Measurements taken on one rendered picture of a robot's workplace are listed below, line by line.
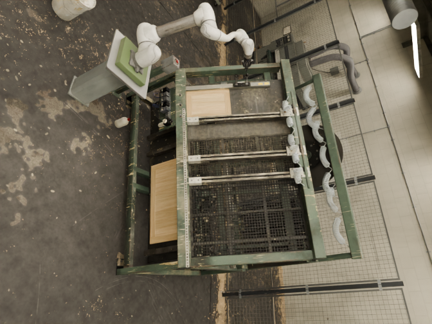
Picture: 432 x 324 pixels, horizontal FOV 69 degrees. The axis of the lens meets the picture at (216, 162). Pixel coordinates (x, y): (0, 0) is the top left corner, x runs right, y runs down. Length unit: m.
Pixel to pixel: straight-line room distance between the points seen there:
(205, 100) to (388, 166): 5.24
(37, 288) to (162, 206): 1.36
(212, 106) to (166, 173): 0.92
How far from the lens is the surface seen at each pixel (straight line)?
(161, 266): 3.13
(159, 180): 3.64
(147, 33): 3.18
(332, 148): 3.75
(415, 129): 8.28
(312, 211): 3.10
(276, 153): 3.25
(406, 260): 7.25
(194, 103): 3.57
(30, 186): 3.10
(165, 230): 3.43
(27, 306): 3.02
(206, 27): 2.96
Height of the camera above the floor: 2.61
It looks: 27 degrees down
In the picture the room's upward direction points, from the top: 74 degrees clockwise
